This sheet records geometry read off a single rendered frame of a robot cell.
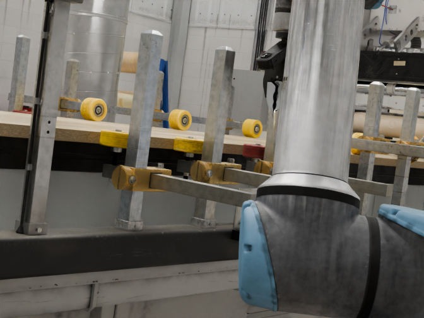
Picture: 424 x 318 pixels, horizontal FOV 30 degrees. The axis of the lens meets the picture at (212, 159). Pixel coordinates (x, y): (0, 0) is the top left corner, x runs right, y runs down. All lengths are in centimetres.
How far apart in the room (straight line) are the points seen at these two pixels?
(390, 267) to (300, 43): 35
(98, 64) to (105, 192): 399
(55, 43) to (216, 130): 52
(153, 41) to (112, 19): 426
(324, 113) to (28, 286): 74
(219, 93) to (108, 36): 409
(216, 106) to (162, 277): 42
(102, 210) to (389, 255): 101
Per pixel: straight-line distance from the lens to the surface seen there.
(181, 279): 193
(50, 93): 154
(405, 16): 490
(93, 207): 194
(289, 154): 113
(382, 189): 197
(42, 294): 165
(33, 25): 1100
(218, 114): 189
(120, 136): 180
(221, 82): 189
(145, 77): 171
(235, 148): 222
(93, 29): 592
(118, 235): 168
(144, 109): 171
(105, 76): 594
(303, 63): 116
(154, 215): 209
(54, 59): 154
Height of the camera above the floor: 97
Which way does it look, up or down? 3 degrees down
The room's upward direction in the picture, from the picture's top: 7 degrees clockwise
